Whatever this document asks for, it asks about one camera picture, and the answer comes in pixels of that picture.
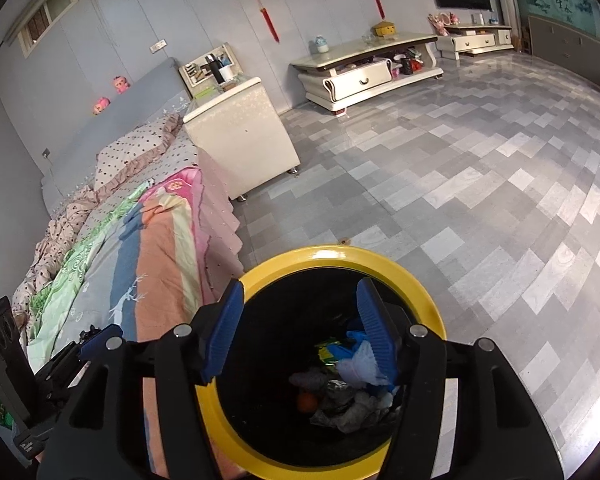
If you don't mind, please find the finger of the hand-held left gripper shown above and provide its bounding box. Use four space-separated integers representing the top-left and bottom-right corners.
77 324 126 361

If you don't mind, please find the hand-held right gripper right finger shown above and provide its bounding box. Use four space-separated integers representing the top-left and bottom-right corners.
355 277 564 480

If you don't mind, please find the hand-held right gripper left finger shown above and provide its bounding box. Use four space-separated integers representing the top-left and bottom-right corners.
36 279 246 480

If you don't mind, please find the yellow rim black trash bin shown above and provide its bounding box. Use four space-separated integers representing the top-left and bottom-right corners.
194 246 449 480

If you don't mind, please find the green floral quilt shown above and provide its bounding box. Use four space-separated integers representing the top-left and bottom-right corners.
26 180 152 358

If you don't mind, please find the deer print bed blanket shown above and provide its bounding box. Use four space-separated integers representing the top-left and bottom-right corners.
27 187 191 346

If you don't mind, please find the striped pink bed sheet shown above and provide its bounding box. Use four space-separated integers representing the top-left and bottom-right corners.
139 149 245 480

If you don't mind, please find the pink polka dot quilt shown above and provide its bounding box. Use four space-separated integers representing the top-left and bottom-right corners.
12 184 97 333

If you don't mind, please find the polka dot pillow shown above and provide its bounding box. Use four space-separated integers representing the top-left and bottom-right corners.
94 114 185 192

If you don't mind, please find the white nightstand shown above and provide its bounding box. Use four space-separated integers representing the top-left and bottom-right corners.
182 76 302 202

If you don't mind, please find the grey bed headboard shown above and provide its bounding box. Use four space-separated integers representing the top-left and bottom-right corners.
40 57 192 213

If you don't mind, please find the desktop mirror organiser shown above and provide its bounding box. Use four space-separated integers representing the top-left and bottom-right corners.
178 42 242 99

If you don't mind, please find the small white low cabinet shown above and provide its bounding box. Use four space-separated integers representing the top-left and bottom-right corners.
435 23 516 57

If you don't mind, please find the pink flower bouquet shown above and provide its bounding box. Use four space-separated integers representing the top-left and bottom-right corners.
427 11 462 37

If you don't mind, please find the grey sideboard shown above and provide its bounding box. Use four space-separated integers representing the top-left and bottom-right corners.
527 14 600 90

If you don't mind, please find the wall window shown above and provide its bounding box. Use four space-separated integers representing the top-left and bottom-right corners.
17 0 79 59

